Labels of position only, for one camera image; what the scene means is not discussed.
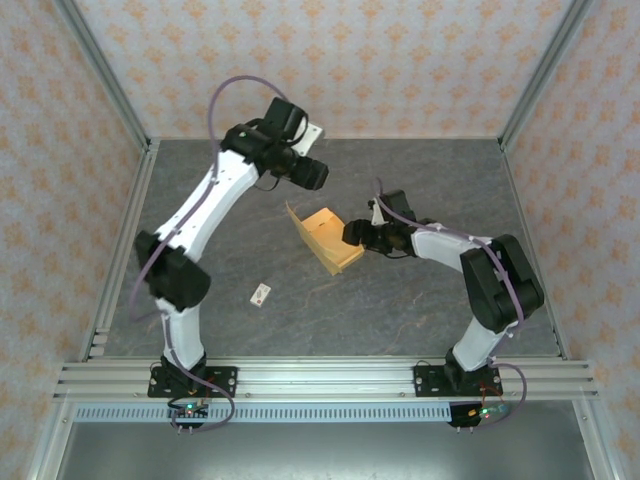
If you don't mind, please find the tan paper box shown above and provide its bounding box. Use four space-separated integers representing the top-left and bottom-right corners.
284 200 367 277

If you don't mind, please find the small white card red mark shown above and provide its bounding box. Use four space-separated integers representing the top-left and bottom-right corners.
249 282 274 308

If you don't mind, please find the grey metal sheet panel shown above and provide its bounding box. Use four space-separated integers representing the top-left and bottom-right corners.
53 420 597 480

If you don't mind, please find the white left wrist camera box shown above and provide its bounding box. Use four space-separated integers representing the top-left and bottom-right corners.
293 122 325 156

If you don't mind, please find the aluminium table side rail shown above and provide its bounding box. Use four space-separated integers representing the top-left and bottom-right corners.
499 142 570 362
78 139 162 362

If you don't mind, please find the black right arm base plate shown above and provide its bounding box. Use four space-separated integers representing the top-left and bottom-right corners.
413 364 502 399

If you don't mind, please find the wide aluminium mounting rail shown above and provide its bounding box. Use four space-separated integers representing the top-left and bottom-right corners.
53 356 599 402

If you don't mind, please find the grey slotted cable duct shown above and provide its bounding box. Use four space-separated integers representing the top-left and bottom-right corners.
73 403 454 424

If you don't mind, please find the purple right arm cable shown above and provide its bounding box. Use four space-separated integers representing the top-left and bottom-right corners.
373 178 530 432

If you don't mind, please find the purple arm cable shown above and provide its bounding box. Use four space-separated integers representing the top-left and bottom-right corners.
128 74 301 433
373 178 530 432

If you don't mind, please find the aluminium frame post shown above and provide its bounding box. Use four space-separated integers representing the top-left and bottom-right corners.
52 0 154 152
498 0 594 152

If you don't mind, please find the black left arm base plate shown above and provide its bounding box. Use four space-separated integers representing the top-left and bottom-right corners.
146 365 239 399

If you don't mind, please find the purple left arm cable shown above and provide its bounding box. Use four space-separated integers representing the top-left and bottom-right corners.
128 74 301 433

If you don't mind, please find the short aluminium frame strut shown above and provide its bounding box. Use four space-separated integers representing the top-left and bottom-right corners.
572 399 617 480
25 399 76 480

